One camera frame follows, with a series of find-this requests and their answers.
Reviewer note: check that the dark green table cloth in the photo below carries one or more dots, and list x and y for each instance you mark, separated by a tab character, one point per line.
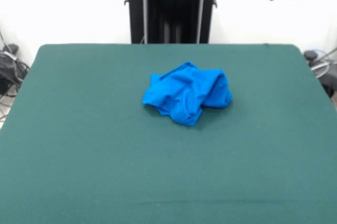
105	155

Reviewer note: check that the blue laundry item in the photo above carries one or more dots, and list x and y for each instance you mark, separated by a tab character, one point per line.
184	95

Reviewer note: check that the black equipment case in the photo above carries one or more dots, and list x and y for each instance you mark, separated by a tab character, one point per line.
330	82

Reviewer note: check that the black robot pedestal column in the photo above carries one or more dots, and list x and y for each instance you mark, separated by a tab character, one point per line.
181	11

